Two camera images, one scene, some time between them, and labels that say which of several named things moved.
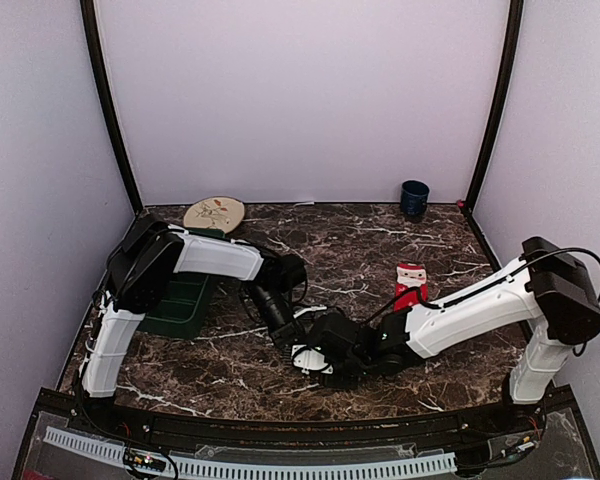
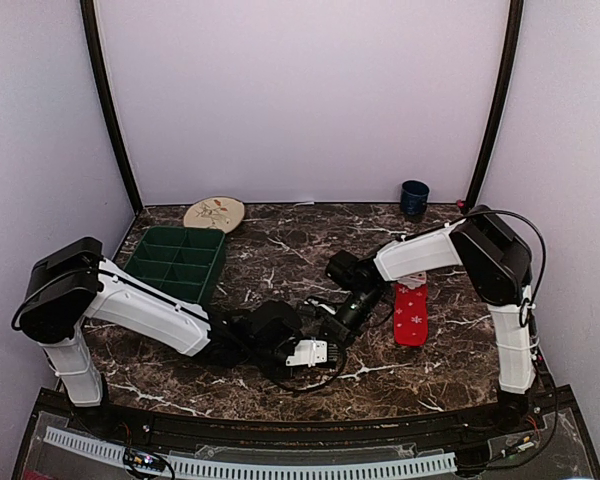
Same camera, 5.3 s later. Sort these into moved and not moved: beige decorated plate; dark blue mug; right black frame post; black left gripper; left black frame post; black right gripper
Moved: black right gripper; black left gripper
Not moved: right black frame post; dark blue mug; beige decorated plate; left black frame post
